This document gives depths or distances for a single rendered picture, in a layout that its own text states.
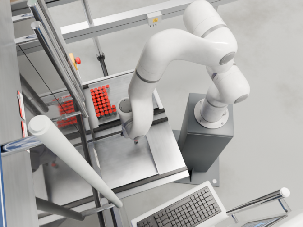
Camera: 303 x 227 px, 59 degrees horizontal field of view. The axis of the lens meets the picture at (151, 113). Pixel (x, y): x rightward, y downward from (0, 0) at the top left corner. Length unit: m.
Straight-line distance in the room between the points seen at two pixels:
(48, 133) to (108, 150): 1.09
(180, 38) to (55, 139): 0.52
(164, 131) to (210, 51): 0.74
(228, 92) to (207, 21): 0.40
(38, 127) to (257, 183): 2.18
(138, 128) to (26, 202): 0.63
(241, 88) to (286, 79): 1.80
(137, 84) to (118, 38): 2.11
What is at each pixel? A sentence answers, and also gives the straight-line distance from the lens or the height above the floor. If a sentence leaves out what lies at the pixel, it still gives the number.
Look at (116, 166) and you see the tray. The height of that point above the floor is 0.88.
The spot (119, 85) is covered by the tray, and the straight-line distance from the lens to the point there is 1.56.
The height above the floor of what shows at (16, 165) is 1.85.
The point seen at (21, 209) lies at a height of 1.85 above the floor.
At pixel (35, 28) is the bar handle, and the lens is 0.56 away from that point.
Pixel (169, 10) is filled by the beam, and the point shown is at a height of 0.52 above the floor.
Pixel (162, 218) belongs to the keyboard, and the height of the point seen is 0.83.
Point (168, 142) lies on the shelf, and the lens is 1.40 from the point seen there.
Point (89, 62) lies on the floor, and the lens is 2.82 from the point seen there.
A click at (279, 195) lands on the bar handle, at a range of 0.81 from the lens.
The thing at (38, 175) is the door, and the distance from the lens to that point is 0.50.
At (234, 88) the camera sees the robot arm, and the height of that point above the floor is 1.27.
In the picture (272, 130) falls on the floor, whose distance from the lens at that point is 2.59.
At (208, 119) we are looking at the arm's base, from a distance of 1.46.
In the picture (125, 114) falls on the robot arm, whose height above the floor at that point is 1.30.
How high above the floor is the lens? 2.20
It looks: 64 degrees down
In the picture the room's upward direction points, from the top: 2 degrees counter-clockwise
